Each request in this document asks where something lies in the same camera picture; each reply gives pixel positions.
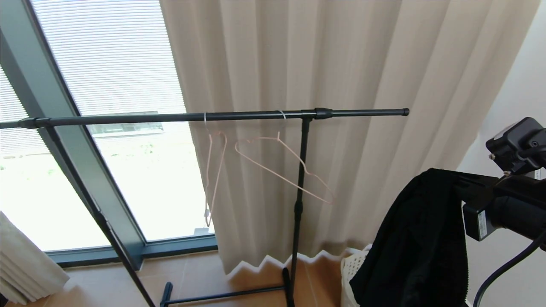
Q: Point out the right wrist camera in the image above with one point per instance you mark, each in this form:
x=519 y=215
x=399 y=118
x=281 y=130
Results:
x=518 y=143

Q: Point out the black clothes rack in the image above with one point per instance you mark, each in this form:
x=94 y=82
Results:
x=239 y=115

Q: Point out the window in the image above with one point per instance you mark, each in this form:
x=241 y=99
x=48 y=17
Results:
x=106 y=51

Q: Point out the black garment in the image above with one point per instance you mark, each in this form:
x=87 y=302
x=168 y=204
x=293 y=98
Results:
x=418 y=238

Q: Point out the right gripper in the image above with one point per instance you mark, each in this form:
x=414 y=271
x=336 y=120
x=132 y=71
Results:
x=516 y=217

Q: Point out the white laundry basket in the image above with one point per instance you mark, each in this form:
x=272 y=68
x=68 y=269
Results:
x=352 y=273

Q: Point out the pink clothes hanger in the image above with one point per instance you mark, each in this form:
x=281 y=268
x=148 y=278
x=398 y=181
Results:
x=208 y=183
x=279 y=138

